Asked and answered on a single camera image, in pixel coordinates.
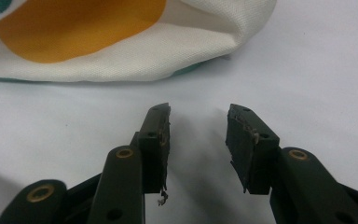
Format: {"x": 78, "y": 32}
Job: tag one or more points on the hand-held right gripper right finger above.
{"x": 254, "y": 155}

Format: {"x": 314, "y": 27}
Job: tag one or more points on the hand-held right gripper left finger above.
{"x": 154, "y": 146}

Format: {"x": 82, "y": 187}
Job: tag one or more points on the white canvas tote bag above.
{"x": 121, "y": 59}

